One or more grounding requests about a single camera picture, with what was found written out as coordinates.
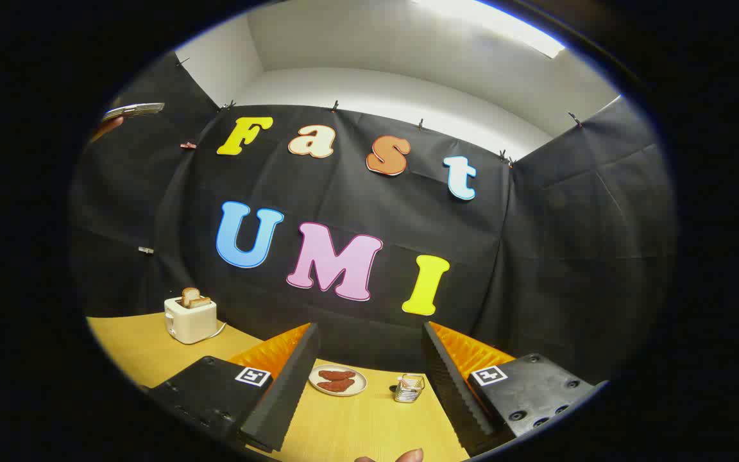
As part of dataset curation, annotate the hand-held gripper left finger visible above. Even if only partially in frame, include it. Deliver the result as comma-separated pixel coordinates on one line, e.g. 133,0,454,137
140,323,321,454

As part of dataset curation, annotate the white round plate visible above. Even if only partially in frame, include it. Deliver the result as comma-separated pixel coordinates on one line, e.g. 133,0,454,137
309,364,368,397

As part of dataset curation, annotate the cream toaster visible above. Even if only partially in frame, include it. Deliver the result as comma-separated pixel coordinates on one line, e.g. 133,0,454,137
164,296,218,345

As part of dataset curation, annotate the grey flat object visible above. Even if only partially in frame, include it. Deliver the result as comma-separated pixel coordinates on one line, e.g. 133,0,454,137
101,103,166,123

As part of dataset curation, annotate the black backdrop cloth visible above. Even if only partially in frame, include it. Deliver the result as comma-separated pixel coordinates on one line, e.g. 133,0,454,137
68,51,677,386

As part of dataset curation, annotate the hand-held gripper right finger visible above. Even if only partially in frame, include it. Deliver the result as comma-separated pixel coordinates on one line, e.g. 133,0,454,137
422,321,609,456

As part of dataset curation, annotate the metal mesh holder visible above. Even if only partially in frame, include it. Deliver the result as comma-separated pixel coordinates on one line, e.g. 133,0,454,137
394,374,425,404

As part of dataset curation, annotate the wooden table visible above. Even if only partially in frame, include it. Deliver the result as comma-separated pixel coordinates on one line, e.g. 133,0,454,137
86,312,473,462

